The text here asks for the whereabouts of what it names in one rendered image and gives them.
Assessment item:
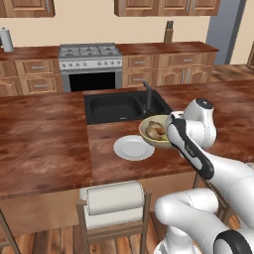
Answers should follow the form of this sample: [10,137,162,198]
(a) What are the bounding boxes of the brown chicken drumstick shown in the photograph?
[145,120,167,142]

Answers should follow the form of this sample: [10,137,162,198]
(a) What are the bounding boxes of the wooden wall cupboards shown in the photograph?
[113,0,221,18]
[0,0,56,19]

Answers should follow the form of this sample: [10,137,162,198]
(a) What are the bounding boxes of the wooden stool with white cushion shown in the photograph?
[75,180,153,254]

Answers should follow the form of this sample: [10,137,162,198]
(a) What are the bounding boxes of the olive green bowl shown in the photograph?
[138,114,177,150]

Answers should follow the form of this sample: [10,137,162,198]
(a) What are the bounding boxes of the white round plate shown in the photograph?
[113,134,156,162]

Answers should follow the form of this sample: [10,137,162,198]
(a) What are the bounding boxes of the silver stove with oven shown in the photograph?
[58,42,124,93]

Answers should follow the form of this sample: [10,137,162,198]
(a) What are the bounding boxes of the wooden cabinet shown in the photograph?
[246,41,254,72]

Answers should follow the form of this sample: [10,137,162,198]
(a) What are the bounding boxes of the black sink tap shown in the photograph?
[142,80,154,115]

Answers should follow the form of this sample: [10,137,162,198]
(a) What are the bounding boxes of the black double sink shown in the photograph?
[83,88,174,126]

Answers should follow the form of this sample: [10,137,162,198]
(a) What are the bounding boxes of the wooden knife block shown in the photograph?
[163,20,175,44]

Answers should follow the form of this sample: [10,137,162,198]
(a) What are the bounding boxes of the grey fridge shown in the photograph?
[204,0,248,65]

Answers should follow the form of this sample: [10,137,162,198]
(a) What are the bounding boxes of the wooden base cupboards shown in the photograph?
[118,41,219,88]
[0,46,64,97]

